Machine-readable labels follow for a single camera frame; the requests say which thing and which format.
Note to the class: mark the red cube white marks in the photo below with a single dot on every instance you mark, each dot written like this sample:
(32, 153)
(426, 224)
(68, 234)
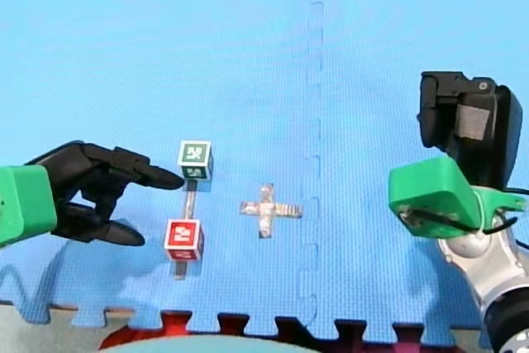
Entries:
(182, 235)

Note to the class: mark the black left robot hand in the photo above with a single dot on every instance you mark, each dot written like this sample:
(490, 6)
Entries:
(95, 167)

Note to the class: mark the green cube white marks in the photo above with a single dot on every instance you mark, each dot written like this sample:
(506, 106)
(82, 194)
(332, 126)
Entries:
(195, 154)

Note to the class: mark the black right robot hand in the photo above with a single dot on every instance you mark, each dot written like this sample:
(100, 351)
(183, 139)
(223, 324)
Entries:
(498, 130)

